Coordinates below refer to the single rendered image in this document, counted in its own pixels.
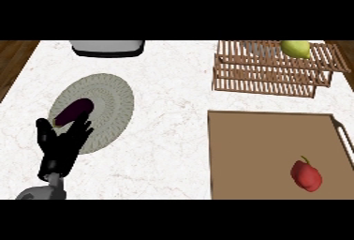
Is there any grey and black appliance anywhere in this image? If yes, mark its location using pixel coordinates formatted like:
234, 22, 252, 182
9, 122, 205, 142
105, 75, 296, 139
69, 40, 146, 58

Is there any round grey woven placemat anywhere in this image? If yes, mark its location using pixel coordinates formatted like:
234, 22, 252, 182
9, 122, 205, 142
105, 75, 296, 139
47, 73, 136, 156

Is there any red bell pepper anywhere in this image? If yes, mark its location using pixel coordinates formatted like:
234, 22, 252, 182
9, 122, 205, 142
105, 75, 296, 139
289, 155, 323, 193

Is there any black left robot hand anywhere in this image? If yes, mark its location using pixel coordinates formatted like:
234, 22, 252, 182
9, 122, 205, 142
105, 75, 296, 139
34, 112, 96, 183

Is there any wooden tiered shelf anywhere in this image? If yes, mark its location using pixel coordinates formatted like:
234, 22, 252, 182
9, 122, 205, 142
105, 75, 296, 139
209, 40, 352, 99

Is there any purple eggplant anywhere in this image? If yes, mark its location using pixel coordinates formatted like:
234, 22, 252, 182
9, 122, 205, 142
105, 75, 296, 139
53, 97, 96, 128

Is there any brown tray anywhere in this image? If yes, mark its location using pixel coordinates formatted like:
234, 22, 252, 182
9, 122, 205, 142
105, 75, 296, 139
206, 110, 354, 201

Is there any yellow-green lemon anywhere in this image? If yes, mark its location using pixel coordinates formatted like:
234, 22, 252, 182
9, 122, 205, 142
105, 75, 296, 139
279, 40, 313, 60

